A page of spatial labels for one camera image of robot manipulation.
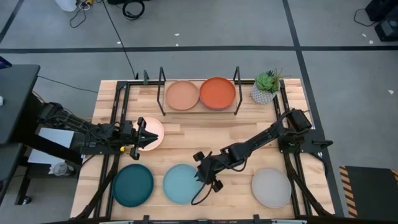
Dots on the light pink plate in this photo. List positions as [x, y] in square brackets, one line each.
[157, 126]

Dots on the dark teal plate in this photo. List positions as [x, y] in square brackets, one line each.
[132, 185]

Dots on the black equipment case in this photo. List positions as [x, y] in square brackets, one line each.
[382, 9]
[388, 31]

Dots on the black mat with hazard stripes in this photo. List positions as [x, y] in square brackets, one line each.
[373, 193]

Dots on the black desk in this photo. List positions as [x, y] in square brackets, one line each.
[15, 99]

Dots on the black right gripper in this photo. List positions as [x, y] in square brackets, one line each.
[210, 165]

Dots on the light blue plate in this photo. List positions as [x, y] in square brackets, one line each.
[180, 185]

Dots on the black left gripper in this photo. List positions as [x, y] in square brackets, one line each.
[141, 143]

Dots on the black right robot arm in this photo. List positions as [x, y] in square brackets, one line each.
[264, 135]

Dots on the tan plate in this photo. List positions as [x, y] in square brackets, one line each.
[182, 95]

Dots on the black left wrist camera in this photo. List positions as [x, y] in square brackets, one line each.
[129, 126]

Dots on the black aluminium rig frame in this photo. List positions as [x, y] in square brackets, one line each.
[122, 84]

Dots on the orange plate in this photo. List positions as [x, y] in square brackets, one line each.
[217, 92]

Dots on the grey plate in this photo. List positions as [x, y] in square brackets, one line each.
[271, 188]

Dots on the clear plastic cup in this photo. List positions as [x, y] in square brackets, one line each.
[60, 169]

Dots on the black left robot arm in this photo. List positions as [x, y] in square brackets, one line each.
[93, 130]

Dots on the dark blue object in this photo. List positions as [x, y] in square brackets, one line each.
[4, 63]

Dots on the succulent in patterned white pot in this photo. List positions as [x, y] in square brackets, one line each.
[264, 84]

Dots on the white sheet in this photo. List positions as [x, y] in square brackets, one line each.
[59, 137]
[40, 157]

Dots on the white container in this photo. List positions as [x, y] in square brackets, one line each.
[66, 4]

